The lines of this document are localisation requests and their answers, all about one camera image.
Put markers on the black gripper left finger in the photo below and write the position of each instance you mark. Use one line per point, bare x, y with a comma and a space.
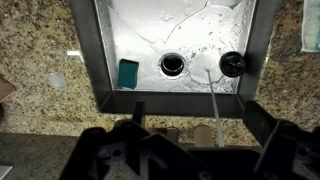
97, 149

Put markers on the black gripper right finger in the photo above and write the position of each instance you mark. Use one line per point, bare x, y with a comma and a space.
283, 142

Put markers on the chrome kitchen faucet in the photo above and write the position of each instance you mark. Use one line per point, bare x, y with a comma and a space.
203, 136

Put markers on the green sponge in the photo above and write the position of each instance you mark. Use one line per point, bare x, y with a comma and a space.
128, 73

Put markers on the clear plastic piece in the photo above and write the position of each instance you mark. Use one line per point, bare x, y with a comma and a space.
58, 81

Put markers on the black sink drain stopper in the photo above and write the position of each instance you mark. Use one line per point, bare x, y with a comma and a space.
232, 64

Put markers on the white green cloth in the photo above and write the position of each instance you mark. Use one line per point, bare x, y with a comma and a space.
310, 36

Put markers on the stainless steel sink basin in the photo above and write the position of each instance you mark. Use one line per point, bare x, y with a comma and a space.
178, 45

